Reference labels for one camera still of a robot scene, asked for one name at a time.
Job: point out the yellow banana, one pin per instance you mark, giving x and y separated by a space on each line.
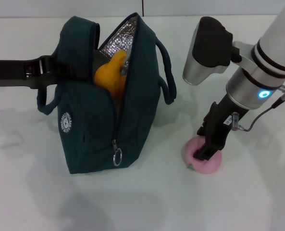
108 77

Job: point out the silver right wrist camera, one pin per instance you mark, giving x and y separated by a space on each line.
209 48

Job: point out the pink toy peach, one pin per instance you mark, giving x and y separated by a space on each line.
204 167

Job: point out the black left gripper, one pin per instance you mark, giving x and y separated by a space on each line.
7 72

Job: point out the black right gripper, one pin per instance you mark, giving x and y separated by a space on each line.
224 122

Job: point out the dark teal insulated lunch bag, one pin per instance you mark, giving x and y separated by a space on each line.
142 108

